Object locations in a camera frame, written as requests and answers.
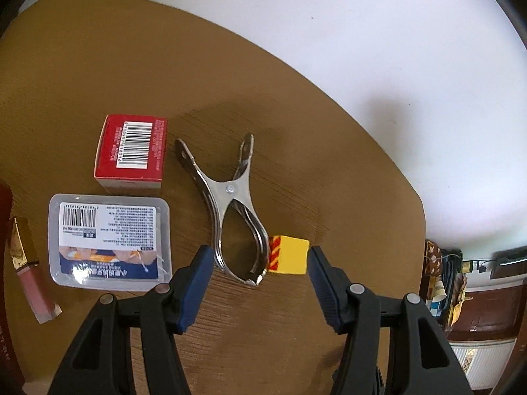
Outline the brown patterned bag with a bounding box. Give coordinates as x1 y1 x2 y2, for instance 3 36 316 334
424 239 470 330

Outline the metal spring clip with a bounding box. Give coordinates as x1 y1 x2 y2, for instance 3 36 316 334
175 133 272 286

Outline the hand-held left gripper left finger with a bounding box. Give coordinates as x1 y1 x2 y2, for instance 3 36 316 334
47 245 215 395

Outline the white radiator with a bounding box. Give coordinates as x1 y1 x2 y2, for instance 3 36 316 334
451 339 516 389

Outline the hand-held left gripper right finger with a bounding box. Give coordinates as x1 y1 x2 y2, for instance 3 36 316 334
308 246 474 395

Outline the clear plastic box with label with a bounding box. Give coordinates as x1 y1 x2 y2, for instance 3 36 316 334
48 193 171 293

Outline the red metal tin box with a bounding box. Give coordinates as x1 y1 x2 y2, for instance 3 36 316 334
0 181 27 385

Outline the pink lip gloss tube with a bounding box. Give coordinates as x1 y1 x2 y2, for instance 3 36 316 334
9 217 62 325

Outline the small red cardboard box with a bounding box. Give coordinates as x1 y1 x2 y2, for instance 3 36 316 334
94 114 169 192

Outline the yellow wooden cube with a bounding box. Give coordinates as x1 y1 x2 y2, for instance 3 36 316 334
267 234 311 276

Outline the brown wooden cabinet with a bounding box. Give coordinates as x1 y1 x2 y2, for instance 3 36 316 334
447 282 527 340

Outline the dark grey panel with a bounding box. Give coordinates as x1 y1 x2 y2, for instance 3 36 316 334
489 246 527 279

